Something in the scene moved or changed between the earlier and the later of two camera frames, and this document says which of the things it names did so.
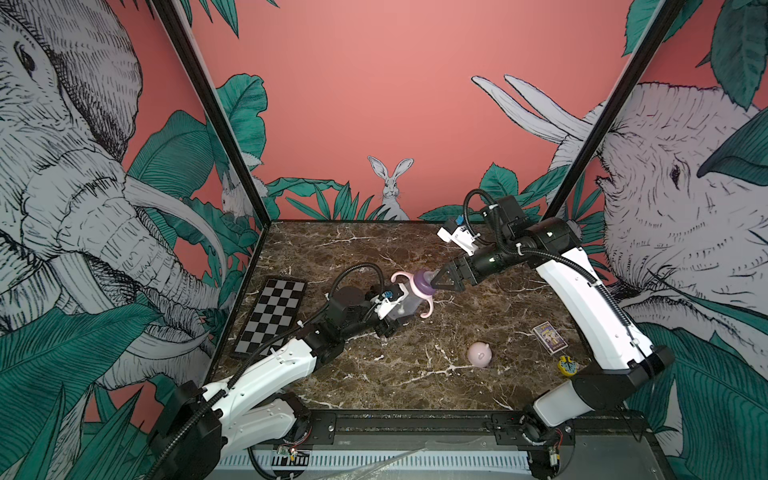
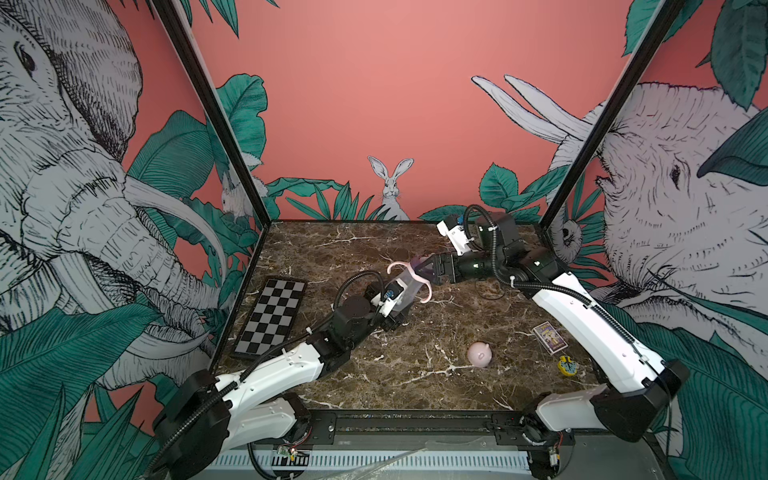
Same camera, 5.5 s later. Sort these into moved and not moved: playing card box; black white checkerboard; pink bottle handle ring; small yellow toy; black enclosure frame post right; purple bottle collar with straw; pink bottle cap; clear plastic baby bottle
Moved: clear plastic baby bottle; pink bottle handle ring; purple bottle collar with straw
Not moved: black white checkerboard; playing card box; black enclosure frame post right; small yellow toy; pink bottle cap
